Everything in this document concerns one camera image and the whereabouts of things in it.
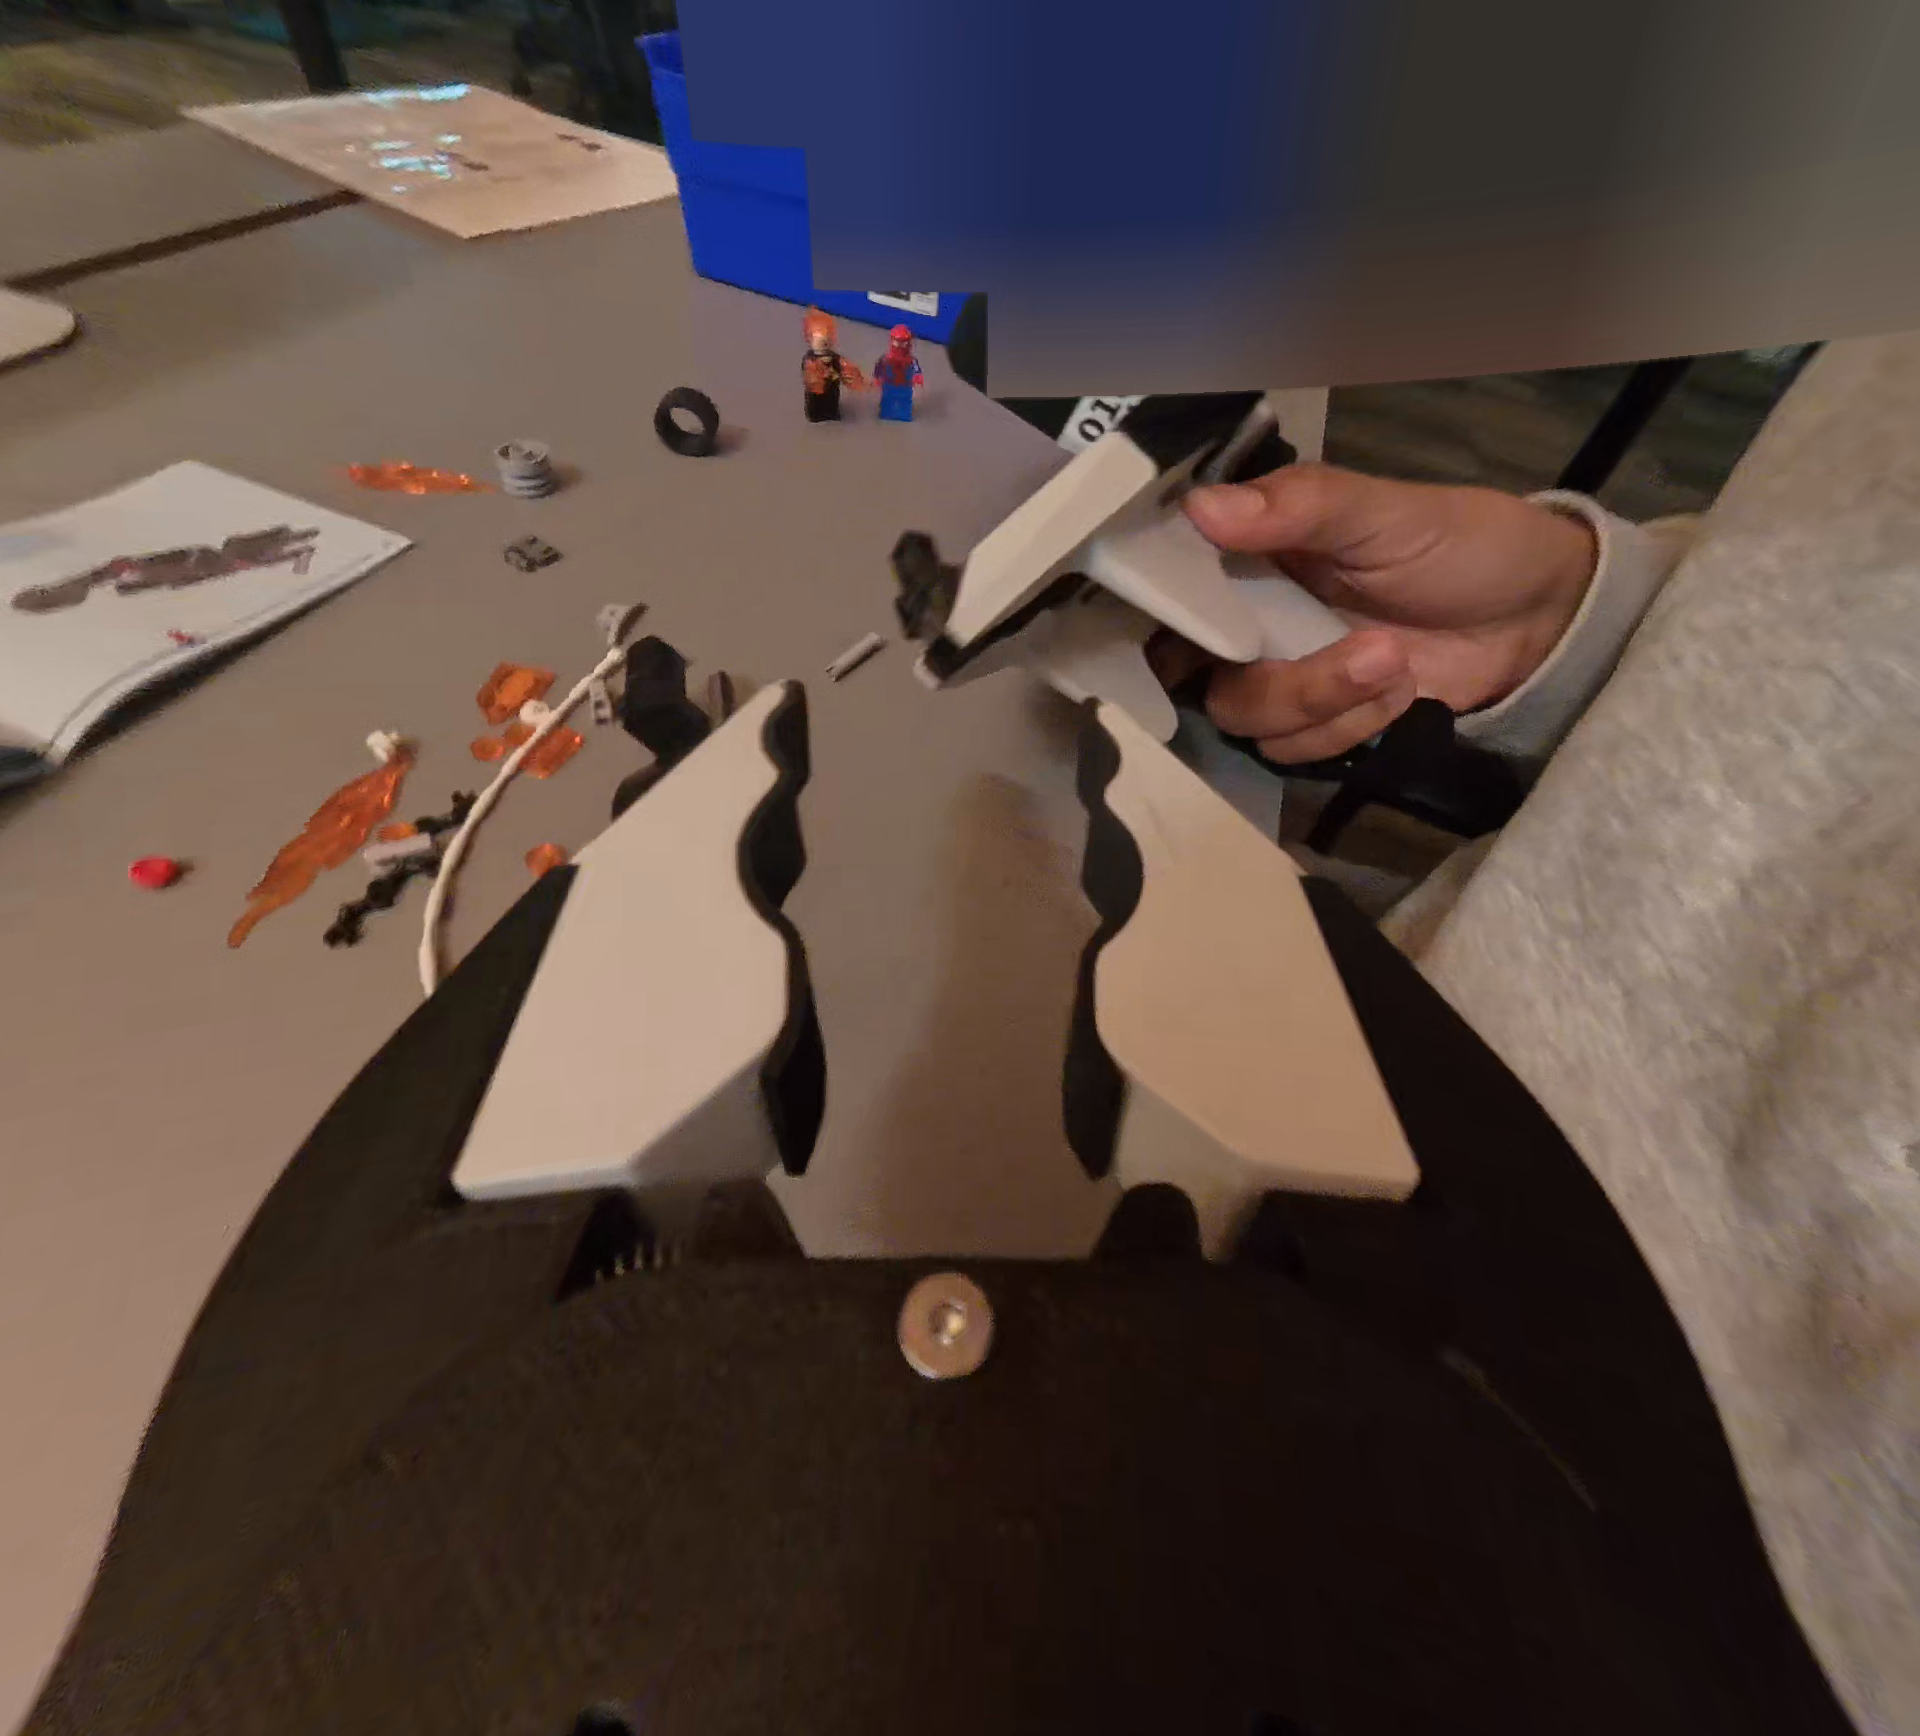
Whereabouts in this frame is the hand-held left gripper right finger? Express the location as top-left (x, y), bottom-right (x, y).
top-left (1064, 697), bottom-right (1419, 1260)

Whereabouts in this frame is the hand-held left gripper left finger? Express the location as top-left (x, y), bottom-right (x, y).
top-left (449, 676), bottom-right (828, 1203)

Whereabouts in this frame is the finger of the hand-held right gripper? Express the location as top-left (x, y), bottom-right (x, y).
top-left (943, 436), bottom-right (1206, 644)
top-left (917, 580), bottom-right (1096, 693)

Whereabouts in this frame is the dark grey lego hinge piece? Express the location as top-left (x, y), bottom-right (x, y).
top-left (891, 532), bottom-right (964, 643)

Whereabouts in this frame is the black red lego motorcycle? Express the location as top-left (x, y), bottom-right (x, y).
top-left (609, 635), bottom-right (749, 818)

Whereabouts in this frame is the person's right forearm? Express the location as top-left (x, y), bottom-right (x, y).
top-left (1454, 488), bottom-right (1703, 755)

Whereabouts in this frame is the person's right hand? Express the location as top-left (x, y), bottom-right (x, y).
top-left (1182, 462), bottom-right (1602, 769)

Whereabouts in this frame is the orange transparent flat plate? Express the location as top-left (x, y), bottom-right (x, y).
top-left (470, 721), bottom-right (587, 781)

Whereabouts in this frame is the flame head minifigure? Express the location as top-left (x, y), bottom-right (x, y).
top-left (799, 306), bottom-right (871, 425)

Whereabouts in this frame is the large orange flame piece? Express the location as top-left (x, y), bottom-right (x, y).
top-left (226, 746), bottom-right (418, 952)

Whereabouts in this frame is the black metal table leg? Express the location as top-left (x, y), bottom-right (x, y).
top-left (1558, 353), bottom-right (1701, 495)

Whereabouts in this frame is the blue plastic bin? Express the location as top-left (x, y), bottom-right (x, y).
top-left (638, 29), bottom-right (988, 347)

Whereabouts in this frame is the open instruction booklet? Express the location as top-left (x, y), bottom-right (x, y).
top-left (0, 462), bottom-right (418, 795)

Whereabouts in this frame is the printed paper sheet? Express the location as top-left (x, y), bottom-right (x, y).
top-left (181, 82), bottom-right (681, 239)

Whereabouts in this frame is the white rounded stand base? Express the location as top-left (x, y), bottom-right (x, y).
top-left (0, 284), bottom-right (83, 370)

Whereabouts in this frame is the white lego chain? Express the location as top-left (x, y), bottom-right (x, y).
top-left (412, 644), bottom-right (633, 999)

